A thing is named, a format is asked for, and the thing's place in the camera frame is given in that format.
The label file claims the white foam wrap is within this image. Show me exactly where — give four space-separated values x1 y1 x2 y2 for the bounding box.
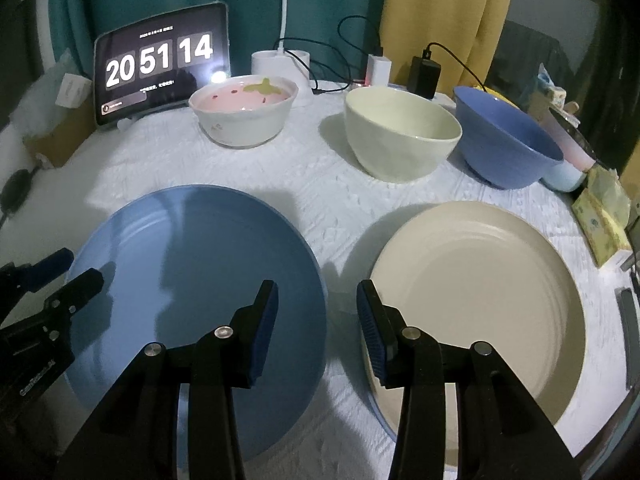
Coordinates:
10 57 68 136

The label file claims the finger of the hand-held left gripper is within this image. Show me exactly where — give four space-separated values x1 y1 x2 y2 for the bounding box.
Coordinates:
0 248 74 306
42 268 105 343

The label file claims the pale green tissue pack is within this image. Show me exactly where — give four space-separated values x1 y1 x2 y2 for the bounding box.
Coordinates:
587 167 631 221

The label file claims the blue plate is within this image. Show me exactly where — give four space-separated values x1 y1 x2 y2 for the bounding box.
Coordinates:
65 185 328 463

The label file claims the cardboard box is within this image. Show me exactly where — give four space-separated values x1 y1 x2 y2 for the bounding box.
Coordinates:
22 95 96 168

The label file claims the black round object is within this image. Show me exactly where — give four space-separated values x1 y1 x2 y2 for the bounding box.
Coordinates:
0 169 35 217

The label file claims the yellow curtain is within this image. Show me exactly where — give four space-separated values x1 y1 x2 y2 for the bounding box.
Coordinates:
380 0 518 92

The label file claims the white charger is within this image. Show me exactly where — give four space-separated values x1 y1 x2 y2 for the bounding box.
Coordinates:
367 52 392 87

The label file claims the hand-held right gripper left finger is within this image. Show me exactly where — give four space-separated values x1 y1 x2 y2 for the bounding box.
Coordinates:
52 280 279 480

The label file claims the small white box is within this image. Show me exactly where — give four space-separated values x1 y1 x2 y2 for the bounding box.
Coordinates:
56 73 93 109

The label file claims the pale green bowl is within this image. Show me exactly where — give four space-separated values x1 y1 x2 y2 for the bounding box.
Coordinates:
344 87 462 182

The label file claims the yellow tissue pack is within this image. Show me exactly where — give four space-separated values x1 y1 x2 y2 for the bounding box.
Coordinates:
571 190 633 267

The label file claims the blue bowl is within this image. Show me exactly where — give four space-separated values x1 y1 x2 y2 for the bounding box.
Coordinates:
453 85 565 190

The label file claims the white tablecloth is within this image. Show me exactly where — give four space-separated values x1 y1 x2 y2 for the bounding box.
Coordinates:
0 79 640 480

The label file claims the black cable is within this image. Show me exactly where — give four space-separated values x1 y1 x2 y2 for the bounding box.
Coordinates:
274 37 351 95
338 15 384 57
424 42 492 92

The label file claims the black power adapter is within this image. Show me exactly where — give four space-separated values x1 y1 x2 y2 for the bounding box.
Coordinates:
409 56 442 100

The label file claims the tablet with clock display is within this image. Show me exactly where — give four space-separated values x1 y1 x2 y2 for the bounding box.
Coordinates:
93 2 232 128

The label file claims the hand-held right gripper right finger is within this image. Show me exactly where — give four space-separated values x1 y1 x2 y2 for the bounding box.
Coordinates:
356 279 583 480

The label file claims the white cable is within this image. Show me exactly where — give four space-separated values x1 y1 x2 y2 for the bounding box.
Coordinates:
279 0 292 53

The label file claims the white carton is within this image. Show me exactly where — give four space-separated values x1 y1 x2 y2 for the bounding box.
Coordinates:
600 250 633 273

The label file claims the white bowl with pink inside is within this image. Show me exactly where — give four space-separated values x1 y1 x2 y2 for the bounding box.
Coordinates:
188 74 299 149

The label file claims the cream plate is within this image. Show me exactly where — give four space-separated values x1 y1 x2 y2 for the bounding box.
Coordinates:
367 201 587 466

